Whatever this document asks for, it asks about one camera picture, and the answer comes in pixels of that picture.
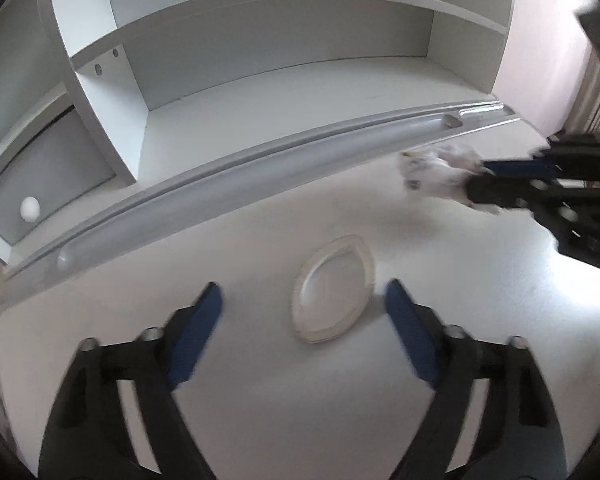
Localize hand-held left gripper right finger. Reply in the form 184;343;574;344
384;279;568;480

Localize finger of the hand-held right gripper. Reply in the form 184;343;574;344
465;175;538;217
480;157;561;179

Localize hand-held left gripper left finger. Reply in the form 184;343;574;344
37;281;224;480

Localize white cloth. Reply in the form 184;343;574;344
397;142;501;216

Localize striped curtain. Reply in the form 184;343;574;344
565;45;600;136

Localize white drawer knob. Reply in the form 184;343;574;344
19;196;42;222

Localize grey hutch drawer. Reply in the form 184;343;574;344
0;107;118;248

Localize white desk hutch shelf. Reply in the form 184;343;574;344
0;0;518;266

